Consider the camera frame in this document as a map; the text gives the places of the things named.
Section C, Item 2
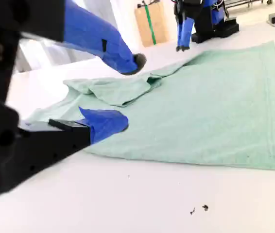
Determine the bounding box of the brown cardboard box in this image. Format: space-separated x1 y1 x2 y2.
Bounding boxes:
134 1 170 48

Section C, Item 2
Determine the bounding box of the green t-shirt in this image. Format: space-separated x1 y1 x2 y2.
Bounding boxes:
24 40 275 171

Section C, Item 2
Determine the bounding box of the green strap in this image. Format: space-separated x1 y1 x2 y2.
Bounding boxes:
144 4 157 46

